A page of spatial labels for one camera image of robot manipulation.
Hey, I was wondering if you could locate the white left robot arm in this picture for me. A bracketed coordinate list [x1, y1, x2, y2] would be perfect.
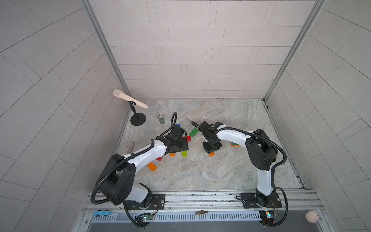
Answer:
[91, 125, 188, 208]

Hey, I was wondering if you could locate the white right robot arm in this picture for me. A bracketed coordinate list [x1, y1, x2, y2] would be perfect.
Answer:
[191, 121, 278, 197]

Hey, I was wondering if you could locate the bright green lego brick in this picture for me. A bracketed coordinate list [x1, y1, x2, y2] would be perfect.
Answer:
[189, 128, 199, 137]

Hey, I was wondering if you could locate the green battery cell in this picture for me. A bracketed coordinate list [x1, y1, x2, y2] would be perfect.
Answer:
[158, 115, 165, 125]

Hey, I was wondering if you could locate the black microphone stand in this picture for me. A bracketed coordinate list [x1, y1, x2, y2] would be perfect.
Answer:
[128, 101, 146, 126]

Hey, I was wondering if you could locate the glittery silver stick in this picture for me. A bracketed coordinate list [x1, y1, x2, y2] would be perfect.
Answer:
[123, 143, 134, 155]

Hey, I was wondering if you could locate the brass fitting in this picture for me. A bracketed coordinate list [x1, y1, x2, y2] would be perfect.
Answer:
[195, 210, 209, 215]

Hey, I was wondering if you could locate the beige microphone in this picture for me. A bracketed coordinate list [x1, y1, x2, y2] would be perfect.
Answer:
[113, 90, 148, 109]

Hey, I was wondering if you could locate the left circuit board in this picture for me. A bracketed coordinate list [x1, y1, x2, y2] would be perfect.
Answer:
[135, 213, 154, 223]

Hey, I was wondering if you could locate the circuit board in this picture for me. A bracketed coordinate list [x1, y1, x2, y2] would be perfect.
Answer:
[259, 211, 279, 225]
[135, 213, 154, 223]

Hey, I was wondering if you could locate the right circuit board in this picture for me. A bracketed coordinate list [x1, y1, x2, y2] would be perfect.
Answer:
[259, 211, 279, 225]

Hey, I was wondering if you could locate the pink round knob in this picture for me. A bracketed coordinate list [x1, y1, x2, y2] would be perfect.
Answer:
[305, 210, 320, 224]

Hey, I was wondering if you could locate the metal corner profile left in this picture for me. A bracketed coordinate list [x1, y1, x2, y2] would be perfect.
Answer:
[81, 0, 131, 96]

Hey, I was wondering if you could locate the metal corner profile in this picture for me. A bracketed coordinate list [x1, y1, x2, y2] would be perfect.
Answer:
[81, 0, 131, 96]
[263, 0, 326, 103]

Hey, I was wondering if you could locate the metal corner profile right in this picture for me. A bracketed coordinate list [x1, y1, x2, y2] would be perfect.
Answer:
[263, 0, 326, 103]

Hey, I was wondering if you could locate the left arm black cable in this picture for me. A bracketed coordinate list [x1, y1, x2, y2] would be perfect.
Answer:
[90, 112, 178, 206]

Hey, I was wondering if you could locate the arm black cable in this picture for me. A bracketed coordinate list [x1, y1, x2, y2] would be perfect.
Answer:
[213, 127, 289, 227]
[90, 112, 178, 206]

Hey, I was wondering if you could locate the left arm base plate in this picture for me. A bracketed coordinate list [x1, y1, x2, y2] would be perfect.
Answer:
[125, 193, 166, 210]

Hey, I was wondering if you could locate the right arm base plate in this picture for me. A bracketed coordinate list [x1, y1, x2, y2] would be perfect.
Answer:
[236, 191, 285, 209]

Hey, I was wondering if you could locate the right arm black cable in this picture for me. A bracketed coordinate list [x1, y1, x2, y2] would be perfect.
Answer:
[213, 127, 289, 227]

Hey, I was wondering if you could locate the aluminium rail frame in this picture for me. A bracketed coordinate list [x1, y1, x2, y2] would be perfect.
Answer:
[71, 189, 335, 232]

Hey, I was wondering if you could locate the blue clip on rail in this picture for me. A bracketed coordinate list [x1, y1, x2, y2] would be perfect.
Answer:
[93, 210, 112, 217]

